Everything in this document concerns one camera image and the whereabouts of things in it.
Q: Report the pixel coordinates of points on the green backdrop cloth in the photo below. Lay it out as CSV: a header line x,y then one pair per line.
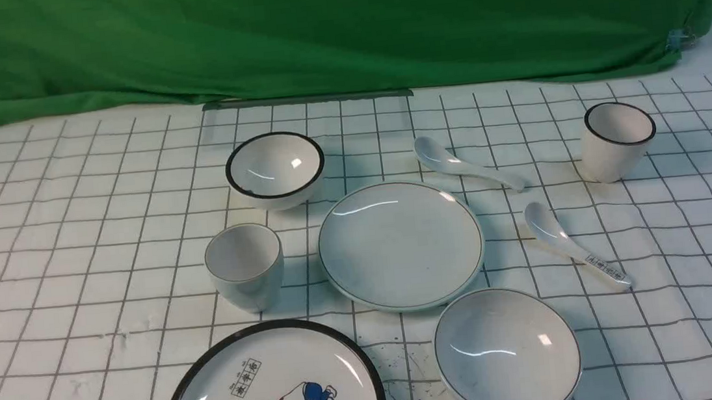
x,y
60,57

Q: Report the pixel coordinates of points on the black-rimmed illustrated plate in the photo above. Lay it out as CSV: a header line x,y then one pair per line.
x,y
283,359

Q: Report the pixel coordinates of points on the black-rimmed white bowl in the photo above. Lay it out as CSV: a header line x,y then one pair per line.
x,y
276,171

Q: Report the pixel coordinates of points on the plain white ceramic spoon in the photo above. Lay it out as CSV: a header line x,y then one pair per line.
x,y
434,156

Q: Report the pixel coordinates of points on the pale green-rimmed bowl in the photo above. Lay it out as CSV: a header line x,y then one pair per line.
x,y
503,344

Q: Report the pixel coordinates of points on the black-rimmed white cup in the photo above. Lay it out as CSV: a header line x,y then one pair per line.
x,y
616,137

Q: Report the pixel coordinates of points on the white spoon with lettering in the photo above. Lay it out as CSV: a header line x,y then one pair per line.
x,y
546,228

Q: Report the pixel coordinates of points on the pale green-rimmed cup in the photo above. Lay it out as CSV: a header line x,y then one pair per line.
x,y
245,263

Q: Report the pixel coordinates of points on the pale green-rimmed plate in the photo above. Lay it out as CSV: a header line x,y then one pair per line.
x,y
401,246

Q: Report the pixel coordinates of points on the white grid tablecloth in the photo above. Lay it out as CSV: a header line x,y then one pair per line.
x,y
105,295

